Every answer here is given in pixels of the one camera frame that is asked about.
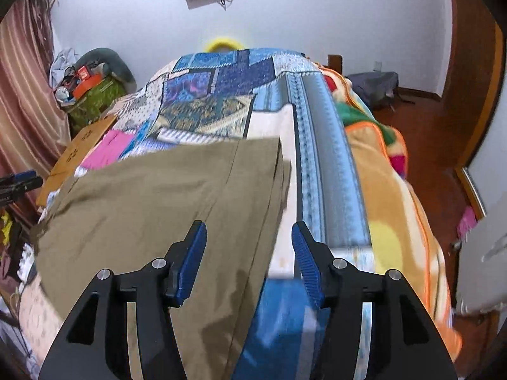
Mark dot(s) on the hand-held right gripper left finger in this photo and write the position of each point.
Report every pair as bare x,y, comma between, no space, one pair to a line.
191,261

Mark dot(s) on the orange box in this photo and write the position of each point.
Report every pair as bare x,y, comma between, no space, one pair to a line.
85,83

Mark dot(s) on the green patterned bag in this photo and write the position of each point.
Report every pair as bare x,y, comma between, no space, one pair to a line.
93,101

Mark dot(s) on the white door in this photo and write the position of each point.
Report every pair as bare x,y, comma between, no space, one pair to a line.
481,261

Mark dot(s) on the orange colourful fleece blanket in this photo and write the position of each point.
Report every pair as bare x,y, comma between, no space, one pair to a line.
396,213

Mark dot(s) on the striped pink curtain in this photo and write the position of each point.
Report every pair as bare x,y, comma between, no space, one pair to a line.
23,87

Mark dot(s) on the olive khaki pants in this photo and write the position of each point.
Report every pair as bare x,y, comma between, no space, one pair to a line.
150,221

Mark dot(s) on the blue patchwork printed bedsheet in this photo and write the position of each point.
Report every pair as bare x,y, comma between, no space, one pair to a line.
253,99

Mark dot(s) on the pink cloth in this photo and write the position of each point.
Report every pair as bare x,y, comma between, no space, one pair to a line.
105,150

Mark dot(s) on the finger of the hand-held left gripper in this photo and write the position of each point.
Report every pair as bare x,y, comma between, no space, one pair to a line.
19,184

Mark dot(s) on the brown cardboard box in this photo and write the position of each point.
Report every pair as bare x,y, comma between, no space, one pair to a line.
75,150

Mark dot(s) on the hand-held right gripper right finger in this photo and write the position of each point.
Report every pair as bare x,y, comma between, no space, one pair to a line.
307,263

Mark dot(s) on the grey neck pillow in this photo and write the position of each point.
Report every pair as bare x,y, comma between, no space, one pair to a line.
111,63

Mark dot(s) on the wooden door frame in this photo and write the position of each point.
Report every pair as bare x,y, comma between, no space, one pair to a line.
471,67

